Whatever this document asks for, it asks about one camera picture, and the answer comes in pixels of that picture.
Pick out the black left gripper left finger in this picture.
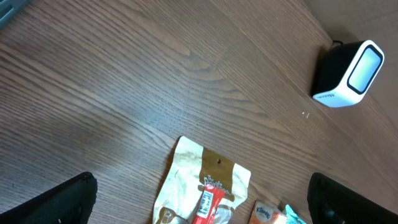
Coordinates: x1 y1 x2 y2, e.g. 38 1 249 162
1 172 98 224

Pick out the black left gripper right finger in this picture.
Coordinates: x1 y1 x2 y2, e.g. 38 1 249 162
307 172 397 224

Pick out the teal wet wipes pack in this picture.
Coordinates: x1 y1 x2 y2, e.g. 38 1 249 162
282 205 307 224

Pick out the small orange packet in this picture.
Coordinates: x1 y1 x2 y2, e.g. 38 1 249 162
248 201 287 224

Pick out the brown red snack bag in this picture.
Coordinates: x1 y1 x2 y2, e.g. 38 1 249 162
152 136 251 223

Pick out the white barcode scanner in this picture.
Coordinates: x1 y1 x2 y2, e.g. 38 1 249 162
311 40 385 108

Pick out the red candy bar wrapper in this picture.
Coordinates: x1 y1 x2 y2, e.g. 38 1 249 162
192 184 225 224

